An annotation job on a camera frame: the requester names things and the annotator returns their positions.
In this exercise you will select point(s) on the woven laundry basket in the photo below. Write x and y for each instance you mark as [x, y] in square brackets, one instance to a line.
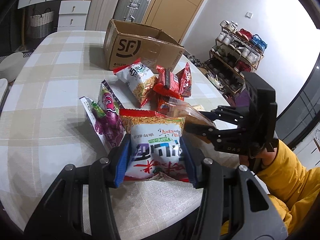
[41, 24]

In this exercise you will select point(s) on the shoe rack with shoes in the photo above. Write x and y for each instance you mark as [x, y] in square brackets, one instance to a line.
[235, 52]

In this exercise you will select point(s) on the silver suitcase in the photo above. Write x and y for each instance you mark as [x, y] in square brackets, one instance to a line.
[131, 10]

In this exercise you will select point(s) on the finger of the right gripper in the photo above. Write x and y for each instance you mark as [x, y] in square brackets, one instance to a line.
[206, 133]
[228, 114]

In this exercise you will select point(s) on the wooden door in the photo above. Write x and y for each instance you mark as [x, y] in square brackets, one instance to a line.
[174, 17]

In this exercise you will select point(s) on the grey round stool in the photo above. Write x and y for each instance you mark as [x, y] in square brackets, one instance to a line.
[11, 66]

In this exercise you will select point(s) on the yellow sleeve forearm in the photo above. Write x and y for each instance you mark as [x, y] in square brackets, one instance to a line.
[293, 189]

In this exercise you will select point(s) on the red cone snack bag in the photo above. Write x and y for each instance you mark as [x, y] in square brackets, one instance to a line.
[185, 81]

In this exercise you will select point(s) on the red orange snack pack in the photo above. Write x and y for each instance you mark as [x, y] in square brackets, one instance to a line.
[164, 103]

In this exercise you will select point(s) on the purple grape candy bag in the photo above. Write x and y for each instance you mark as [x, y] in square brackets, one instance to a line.
[104, 117]

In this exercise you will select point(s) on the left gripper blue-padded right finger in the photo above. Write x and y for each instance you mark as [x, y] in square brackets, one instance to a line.
[234, 205]

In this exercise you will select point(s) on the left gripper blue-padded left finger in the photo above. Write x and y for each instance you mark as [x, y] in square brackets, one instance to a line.
[59, 213]

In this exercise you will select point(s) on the checkered tablecloth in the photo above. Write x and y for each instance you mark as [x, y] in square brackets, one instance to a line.
[44, 128]

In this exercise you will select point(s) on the SF cardboard box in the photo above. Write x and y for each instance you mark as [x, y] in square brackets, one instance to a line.
[126, 42]

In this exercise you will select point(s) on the orange bread snack pack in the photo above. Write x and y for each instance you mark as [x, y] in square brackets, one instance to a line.
[190, 114]

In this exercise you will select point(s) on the white suitcase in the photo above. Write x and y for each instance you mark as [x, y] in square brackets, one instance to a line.
[99, 14]

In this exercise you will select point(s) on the white noodle snack bag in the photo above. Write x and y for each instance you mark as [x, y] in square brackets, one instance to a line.
[155, 145]
[138, 78]

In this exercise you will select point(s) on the person right hand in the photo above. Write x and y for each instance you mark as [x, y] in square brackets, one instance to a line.
[260, 161]

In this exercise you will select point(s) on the white drawer desk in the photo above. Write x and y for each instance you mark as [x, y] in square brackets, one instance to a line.
[68, 14]

